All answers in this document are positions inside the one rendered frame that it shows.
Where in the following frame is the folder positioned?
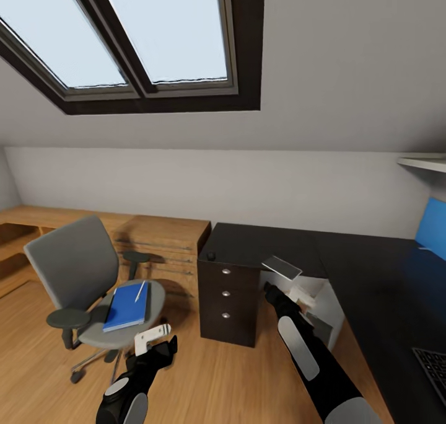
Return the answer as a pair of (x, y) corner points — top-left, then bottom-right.
(102, 283), (148, 333)

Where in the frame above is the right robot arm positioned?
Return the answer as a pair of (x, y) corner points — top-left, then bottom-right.
(263, 282), (383, 424)

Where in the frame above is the notebook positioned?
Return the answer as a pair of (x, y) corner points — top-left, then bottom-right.
(263, 256), (302, 281)

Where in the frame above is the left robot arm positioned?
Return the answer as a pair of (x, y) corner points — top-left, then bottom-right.
(95, 324), (178, 424)

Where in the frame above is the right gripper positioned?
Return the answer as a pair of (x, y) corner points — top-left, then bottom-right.
(263, 282), (302, 312)

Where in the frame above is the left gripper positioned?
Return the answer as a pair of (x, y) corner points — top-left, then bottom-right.
(126, 335), (178, 381)

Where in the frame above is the keyboard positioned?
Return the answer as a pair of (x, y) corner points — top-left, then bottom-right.
(412, 347), (446, 405)

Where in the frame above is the swivel chair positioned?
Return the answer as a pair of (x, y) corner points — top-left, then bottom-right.
(24, 215), (167, 387)

